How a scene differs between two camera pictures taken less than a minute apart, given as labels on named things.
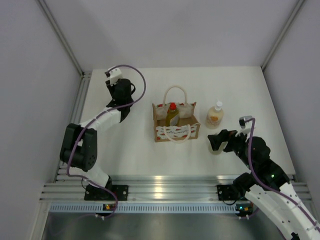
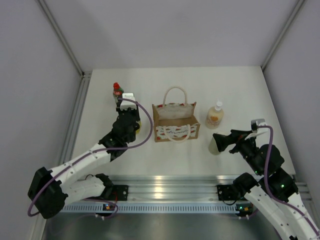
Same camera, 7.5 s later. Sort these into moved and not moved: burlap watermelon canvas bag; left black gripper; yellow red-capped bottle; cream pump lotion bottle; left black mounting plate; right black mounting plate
Moved: yellow red-capped bottle; left black gripper
Not moved: left black mounting plate; right black mounting plate; cream pump lotion bottle; burlap watermelon canvas bag
